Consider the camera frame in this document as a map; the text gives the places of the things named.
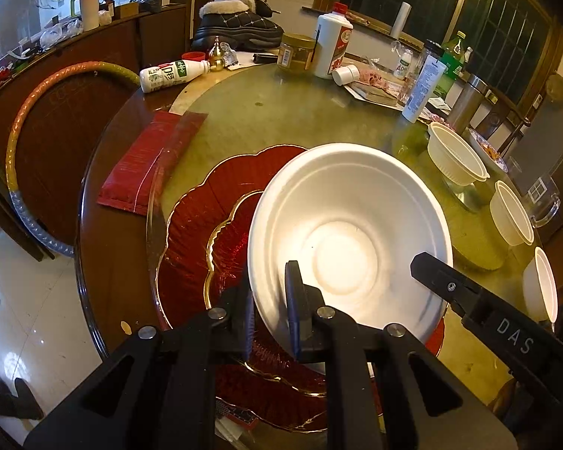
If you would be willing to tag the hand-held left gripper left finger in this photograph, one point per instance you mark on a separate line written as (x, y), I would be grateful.
(247, 333)

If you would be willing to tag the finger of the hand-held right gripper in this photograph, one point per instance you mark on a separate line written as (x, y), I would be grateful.
(443, 281)

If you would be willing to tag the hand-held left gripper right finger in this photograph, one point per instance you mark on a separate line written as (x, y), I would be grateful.
(293, 318)

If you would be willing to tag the small white foam bowl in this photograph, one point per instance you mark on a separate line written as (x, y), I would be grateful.
(542, 286)

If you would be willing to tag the small red glass plate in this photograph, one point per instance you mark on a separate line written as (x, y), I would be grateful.
(230, 253)

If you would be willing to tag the large white foam bowl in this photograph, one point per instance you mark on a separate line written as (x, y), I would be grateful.
(347, 243)

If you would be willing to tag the large red glass plate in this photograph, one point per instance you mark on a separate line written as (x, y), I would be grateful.
(187, 234)

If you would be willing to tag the cream ribbed plastic bowl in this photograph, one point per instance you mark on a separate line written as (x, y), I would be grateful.
(455, 154)
(513, 215)

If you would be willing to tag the clear glass pitcher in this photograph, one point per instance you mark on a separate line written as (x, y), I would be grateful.
(544, 197)

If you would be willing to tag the fried food pieces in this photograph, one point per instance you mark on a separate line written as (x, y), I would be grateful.
(491, 152)

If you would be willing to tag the blue patterned plate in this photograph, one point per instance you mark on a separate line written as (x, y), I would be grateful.
(483, 143)

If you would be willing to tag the white paper sheet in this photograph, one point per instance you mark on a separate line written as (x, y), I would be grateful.
(438, 104)

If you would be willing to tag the steel thermos flask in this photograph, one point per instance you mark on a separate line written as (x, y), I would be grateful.
(467, 103)

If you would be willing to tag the white and blue carton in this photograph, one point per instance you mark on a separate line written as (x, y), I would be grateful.
(422, 89)

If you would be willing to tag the book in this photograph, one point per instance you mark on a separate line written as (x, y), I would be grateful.
(377, 93)

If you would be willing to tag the red foil packet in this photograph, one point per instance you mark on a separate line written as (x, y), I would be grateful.
(145, 159)

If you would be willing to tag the pink meat pieces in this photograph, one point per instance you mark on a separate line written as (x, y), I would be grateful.
(375, 78)

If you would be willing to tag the green plastic bottle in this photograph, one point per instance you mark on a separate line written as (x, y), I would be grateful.
(452, 63)

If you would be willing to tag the small white cup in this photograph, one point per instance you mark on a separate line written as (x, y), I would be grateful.
(345, 76)

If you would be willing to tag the clear bottle black cap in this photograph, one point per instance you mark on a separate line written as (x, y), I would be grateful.
(432, 49)

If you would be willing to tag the person's black shoe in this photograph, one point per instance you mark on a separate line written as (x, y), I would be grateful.
(9, 403)

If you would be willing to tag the folded round wooden table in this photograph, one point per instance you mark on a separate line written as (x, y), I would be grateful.
(75, 150)

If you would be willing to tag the white paper roll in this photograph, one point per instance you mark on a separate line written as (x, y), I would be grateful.
(400, 21)

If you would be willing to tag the white liquor bottle red cap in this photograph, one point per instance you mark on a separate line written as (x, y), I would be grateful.
(331, 42)

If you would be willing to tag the gold lidded jar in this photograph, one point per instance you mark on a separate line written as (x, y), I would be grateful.
(295, 54)

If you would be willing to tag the white milk bottle green label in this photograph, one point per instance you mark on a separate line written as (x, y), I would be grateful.
(169, 76)

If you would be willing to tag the gold perfume bottle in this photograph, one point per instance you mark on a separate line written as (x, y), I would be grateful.
(217, 56)

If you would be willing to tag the black fur-lined boots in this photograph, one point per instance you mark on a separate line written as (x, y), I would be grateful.
(239, 28)

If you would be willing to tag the multicoloured hula hoop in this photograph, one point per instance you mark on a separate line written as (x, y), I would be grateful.
(16, 140)

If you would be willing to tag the wooden sideboard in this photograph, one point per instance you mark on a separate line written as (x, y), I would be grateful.
(122, 42)

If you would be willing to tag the small wooden box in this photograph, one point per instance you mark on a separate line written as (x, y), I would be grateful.
(129, 9)

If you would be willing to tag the clear plastic bag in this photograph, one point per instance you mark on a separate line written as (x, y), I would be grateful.
(58, 35)

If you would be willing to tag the small brown bottle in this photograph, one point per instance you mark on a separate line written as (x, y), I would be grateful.
(107, 3)

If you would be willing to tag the dark window wooden frame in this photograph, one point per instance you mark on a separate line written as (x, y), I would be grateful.
(497, 18)

